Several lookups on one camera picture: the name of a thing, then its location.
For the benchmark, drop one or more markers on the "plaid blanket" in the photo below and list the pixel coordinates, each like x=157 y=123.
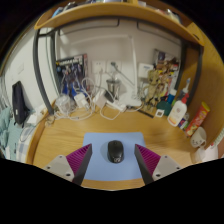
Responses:
x=23 y=143

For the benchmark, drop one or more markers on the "dark green round container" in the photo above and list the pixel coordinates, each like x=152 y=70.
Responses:
x=163 y=107

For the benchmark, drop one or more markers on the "small white cube clock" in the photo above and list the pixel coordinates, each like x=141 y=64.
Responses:
x=159 y=113

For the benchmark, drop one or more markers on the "robot model kit box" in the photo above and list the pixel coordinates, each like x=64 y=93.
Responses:
x=71 y=75

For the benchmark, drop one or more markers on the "metal cup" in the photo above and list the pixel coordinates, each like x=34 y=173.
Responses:
x=113 y=88

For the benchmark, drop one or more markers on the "white red-capped pump bottle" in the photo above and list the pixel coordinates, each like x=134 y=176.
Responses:
x=177 y=114

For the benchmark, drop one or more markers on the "white paper box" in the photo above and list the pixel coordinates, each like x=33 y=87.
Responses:
x=35 y=117

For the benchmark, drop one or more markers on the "grey metal desk frame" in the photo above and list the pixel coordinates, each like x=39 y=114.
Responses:
x=38 y=73

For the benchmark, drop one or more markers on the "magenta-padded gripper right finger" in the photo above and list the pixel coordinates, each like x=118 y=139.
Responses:
x=165 y=165

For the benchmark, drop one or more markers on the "teal bedding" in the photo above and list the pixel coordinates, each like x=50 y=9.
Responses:
x=6 y=130

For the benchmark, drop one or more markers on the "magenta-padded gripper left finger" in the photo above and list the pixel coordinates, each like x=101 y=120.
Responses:
x=59 y=166

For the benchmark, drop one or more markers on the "white wall outlet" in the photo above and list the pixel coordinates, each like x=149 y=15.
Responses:
x=99 y=66
x=118 y=68

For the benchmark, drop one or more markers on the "black bag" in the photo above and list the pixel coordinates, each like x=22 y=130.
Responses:
x=19 y=103

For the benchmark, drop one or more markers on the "small colourful can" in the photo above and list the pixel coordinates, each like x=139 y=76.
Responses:
x=182 y=124

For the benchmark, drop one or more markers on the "white wall box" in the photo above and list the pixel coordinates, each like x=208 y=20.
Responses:
x=145 y=70

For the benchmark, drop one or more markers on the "light blue mouse pad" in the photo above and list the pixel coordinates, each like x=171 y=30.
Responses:
x=100 y=163

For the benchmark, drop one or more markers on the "wooden shelf unit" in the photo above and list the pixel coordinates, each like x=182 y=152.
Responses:
x=116 y=14

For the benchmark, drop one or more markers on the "colourful figure box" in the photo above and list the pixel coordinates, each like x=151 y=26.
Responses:
x=165 y=60

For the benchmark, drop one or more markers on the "white mug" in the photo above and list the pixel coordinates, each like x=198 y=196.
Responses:
x=198 y=137

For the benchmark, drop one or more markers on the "white nozzle bottle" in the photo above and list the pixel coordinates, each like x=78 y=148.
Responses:
x=185 y=89

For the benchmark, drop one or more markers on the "blue bottle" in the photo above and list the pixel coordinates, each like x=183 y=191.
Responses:
x=171 y=96

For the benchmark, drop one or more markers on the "white power strip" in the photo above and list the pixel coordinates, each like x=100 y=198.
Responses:
x=116 y=106

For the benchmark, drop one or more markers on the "clear round plastic container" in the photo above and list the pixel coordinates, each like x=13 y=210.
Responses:
x=62 y=104

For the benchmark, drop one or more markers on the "black computer mouse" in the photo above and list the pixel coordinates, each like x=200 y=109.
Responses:
x=115 y=151

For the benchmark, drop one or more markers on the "brown tree figure toy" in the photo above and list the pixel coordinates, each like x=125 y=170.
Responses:
x=153 y=88

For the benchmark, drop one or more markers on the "red yellow snack canister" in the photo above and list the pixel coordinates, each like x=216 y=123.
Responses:
x=197 y=118

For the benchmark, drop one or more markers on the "white charger block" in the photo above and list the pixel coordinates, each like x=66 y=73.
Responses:
x=80 y=100

